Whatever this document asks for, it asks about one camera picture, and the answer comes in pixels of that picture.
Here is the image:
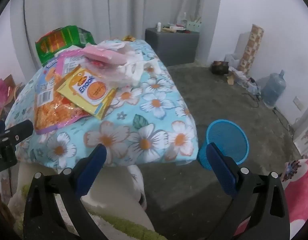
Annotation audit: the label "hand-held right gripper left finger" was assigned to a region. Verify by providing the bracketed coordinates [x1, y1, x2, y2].
[23, 144, 108, 240]

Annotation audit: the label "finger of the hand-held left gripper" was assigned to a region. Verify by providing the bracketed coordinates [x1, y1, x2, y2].
[3, 119, 34, 143]

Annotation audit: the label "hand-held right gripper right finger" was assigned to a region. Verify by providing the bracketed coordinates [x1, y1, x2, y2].
[206, 142, 291, 240]

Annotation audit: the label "blue mesh bin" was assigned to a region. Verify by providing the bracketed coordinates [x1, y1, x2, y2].
[197, 120, 249, 172]

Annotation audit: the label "orange snack packet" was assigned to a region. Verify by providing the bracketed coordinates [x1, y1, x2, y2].
[34, 50, 92, 134]

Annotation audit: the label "yellow snack packet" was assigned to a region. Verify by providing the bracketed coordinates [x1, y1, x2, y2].
[56, 64, 117, 120]

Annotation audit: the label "green snack bag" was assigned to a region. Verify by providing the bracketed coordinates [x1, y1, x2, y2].
[35, 25, 80, 64]

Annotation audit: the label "red packet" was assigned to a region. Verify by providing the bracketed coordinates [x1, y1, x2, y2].
[87, 59, 105, 68]

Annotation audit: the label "white plastic bag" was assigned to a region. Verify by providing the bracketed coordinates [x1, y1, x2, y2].
[94, 40, 164, 85]

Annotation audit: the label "pink packet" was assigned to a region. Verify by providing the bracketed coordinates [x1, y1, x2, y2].
[82, 44, 127, 65]

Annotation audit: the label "person's leg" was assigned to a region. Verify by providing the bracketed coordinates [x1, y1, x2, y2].
[56, 165, 154, 233]

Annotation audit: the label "pink and brown cardboard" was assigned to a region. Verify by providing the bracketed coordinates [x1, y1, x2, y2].
[0, 75, 27, 123]

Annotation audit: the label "white shoe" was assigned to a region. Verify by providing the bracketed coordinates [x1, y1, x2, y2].
[129, 165, 148, 209]

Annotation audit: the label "green fluffy rug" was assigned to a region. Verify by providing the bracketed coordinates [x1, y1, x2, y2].
[7, 185, 164, 240]

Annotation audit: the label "blue floral blanket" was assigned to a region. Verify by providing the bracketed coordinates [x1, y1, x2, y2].
[5, 39, 201, 168]

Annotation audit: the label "pink floral blanket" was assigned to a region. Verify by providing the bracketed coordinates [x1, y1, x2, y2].
[231, 157, 308, 240]

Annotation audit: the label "white water dispenser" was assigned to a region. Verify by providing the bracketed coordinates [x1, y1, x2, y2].
[291, 110, 308, 157]

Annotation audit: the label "paper scraps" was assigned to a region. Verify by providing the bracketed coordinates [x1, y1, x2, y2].
[226, 67, 248, 87]

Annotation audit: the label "blue water jug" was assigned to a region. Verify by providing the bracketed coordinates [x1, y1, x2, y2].
[261, 70, 287, 108]

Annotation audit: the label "black box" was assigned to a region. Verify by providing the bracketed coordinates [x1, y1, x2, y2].
[211, 60, 229, 75]

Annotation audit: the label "crumpled white bag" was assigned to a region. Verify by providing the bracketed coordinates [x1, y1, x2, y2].
[224, 54, 241, 68]

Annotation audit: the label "patterned paper roll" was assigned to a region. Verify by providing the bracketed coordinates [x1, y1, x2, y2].
[238, 24, 264, 75]

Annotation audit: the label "white board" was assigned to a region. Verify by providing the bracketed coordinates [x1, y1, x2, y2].
[235, 32, 252, 58]

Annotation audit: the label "grey cabinet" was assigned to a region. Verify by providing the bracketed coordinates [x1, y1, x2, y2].
[145, 27, 200, 67]

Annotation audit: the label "grey curtain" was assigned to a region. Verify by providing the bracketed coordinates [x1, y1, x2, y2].
[10, 0, 223, 75]

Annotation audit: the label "green plastic basket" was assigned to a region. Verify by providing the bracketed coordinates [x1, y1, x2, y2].
[186, 17, 202, 32]

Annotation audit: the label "pile of small toiletries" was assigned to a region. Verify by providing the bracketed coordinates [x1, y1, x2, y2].
[163, 24, 187, 33]

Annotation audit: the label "black power cable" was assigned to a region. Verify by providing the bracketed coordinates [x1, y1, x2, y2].
[272, 107, 294, 138]

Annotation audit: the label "black charger cable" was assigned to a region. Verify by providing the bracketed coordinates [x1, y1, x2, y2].
[241, 77, 262, 102]

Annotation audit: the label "wall socket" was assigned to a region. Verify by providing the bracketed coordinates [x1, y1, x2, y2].
[293, 96, 306, 110]

